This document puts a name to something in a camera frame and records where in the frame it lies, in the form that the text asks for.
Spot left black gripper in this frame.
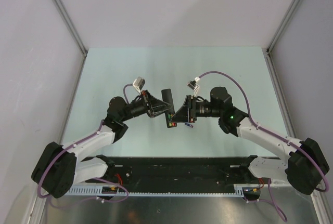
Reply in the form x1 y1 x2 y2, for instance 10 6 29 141
120 90 173 122

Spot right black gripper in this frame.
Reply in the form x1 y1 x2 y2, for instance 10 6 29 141
169 95 222 123

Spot black remote control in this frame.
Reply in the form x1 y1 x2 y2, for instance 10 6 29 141
161 89 175 128

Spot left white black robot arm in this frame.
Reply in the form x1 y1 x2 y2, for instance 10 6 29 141
31 90 173 199

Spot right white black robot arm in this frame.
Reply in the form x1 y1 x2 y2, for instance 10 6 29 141
169 87 329 195

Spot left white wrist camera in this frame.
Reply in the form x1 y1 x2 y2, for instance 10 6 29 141
132 76 145 94

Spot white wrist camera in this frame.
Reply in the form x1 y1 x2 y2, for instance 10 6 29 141
187 77 200 97
132 76 145 94

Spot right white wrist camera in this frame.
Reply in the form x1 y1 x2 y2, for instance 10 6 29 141
187 77 200 97

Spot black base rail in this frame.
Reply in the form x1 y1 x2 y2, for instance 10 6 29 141
101 156 260 195

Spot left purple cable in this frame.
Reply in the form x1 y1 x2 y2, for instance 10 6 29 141
37 84 130 206

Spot grey slotted cable duct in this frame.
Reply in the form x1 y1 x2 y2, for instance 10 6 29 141
65 183 247 197

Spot left aluminium frame post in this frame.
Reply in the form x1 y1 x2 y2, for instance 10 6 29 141
52 0 88 57

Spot aluminium frame post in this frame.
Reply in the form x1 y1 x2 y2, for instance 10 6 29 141
52 0 88 57
266 0 303 54

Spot right aluminium frame post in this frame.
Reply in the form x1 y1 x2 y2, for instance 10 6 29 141
266 0 303 54

